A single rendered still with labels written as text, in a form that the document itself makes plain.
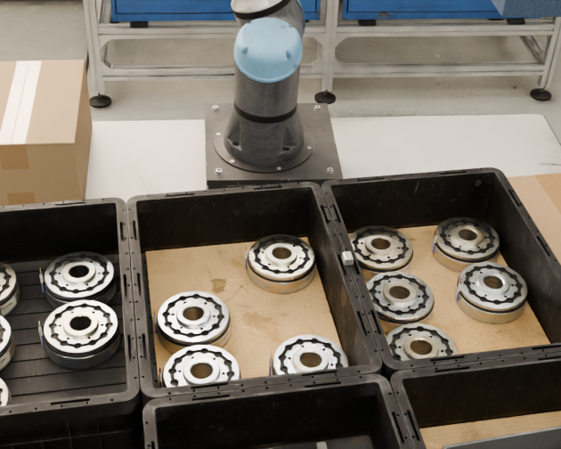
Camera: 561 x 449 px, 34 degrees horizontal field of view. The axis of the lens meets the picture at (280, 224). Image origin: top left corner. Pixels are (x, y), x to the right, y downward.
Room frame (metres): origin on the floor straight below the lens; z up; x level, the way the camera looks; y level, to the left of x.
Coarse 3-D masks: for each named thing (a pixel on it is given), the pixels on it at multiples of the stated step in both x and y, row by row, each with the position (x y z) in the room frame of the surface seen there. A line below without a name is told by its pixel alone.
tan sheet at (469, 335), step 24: (432, 240) 1.13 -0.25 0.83; (432, 264) 1.08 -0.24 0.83; (504, 264) 1.08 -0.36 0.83; (432, 288) 1.02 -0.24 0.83; (456, 312) 0.97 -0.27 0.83; (528, 312) 0.98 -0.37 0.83; (456, 336) 0.92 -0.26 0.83; (480, 336) 0.92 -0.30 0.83; (504, 336) 0.92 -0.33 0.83; (528, 336) 0.93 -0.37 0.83
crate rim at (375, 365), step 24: (168, 192) 1.10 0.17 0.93; (192, 192) 1.10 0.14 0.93; (216, 192) 1.11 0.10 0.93; (240, 192) 1.11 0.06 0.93; (264, 192) 1.12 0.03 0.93; (336, 240) 1.00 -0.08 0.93; (144, 312) 0.84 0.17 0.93; (360, 312) 0.86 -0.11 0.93; (144, 336) 0.81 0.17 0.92; (144, 360) 0.76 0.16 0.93; (144, 384) 0.72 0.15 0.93; (192, 384) 0.72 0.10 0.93; (216, 384) 0.73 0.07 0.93; (240, 384) 0.73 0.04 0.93; (264, 384) 0.73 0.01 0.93
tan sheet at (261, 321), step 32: (160, 256) 1.07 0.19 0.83; (192, 256) 1.07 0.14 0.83; (224, 256) 1.07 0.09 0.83; (160, 288) 0.99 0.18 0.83; (192, 288) 1.00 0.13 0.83; (224, 288) 1.00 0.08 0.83; (256, 288) 1.00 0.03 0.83; (320, 288) 1.01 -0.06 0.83; (256, 320) 0.94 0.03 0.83; (288, 320) 0.94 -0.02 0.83; (320, 320) 0.94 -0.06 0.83; (160, 352) 0.86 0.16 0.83; (256, 352) 0.87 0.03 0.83
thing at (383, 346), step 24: (480, 168) 1.20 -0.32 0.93; (336, 216) 1.06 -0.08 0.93; (528, 216) 1.08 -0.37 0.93; (552, 264) 0.97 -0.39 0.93; (360, 288) 0.91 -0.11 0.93; (384, 336) 0.82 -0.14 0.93; (384, 360) 0.78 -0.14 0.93; (408, 360) 0.78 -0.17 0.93; (432, 360) 0.78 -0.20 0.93; (456, 360) 0.78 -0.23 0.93; (480, 360) 0.78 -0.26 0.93
